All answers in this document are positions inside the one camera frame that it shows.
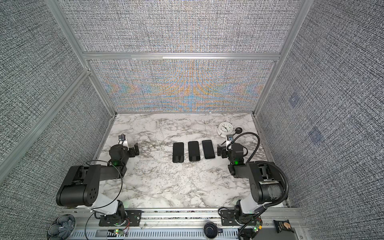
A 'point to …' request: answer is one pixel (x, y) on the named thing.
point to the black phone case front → (178, 152)
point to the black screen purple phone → (208, 149)
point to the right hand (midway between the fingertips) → (227, 142)
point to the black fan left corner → (62, 227)
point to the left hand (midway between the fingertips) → (129, 144)
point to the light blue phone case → (208, 149)
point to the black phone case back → (194, 152)
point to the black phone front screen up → (178, 152)
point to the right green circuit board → (256, 228)
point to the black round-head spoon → (238, 130)
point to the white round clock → (225, 128)
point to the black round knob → (210, 229)
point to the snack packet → (283, 225)
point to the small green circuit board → (119, 231)
